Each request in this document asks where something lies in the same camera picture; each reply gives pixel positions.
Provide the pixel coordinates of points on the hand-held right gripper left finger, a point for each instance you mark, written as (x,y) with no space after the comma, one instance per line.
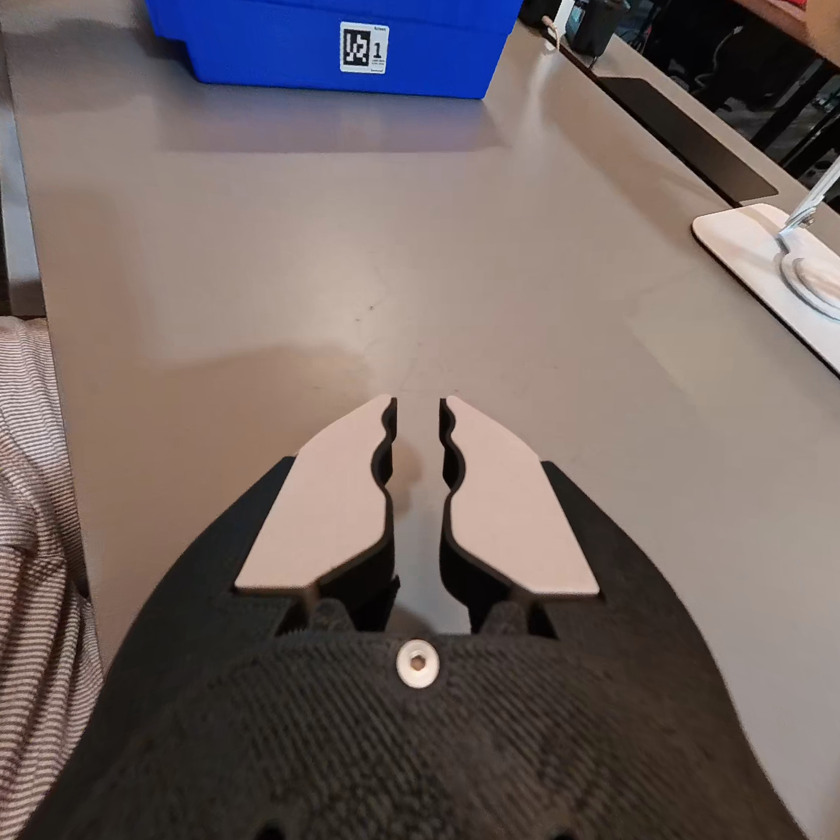
(328,499)

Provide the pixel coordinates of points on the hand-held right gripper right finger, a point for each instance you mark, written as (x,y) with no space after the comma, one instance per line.
(518,512)

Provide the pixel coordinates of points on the striped cloth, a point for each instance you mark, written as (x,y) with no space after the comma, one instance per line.
(33,525)

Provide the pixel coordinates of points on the blue plastic bin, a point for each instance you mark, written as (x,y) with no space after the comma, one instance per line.
(262,52)

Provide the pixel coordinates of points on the dark round device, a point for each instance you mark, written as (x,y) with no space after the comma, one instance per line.
(597,26)

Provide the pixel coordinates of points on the reddish wooden desk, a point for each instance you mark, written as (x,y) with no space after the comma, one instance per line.
(807,26)

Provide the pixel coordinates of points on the white flat base plate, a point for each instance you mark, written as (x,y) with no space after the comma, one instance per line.
(735,249)

